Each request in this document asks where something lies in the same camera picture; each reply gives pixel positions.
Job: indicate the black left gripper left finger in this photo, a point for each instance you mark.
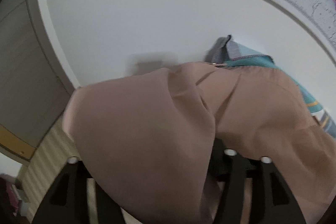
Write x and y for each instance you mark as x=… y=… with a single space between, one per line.
x=66 y=200

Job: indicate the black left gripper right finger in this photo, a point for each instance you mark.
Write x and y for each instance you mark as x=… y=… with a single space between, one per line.
x=251 y=191

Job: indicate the pink beige trousers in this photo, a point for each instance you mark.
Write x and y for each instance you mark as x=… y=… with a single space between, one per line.
x=147 y=139

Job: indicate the grey wooden wardrobe door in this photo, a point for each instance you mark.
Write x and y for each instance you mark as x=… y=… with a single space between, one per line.
x=34 y=87

